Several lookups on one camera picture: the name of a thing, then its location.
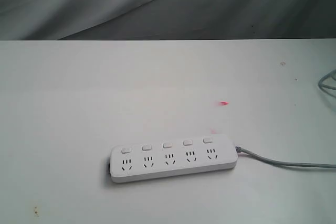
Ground white five-outlet power strip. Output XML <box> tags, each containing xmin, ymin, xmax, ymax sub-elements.
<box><xmin>109</xmin><ymin>134</ymin><xmax>238</xmax><ymax>183</ymax></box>

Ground grey fabric backdrop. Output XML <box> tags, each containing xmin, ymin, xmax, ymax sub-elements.
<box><xmin>1</xmin><ymin>0</ymin><xmax>335</xmax><ymax>40</ymax></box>

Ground grey power cable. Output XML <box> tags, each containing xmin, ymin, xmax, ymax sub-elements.
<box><xmin>235</xmin><ymin>69</ymin><xmax>336</xmax><ymax>169</ymax></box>

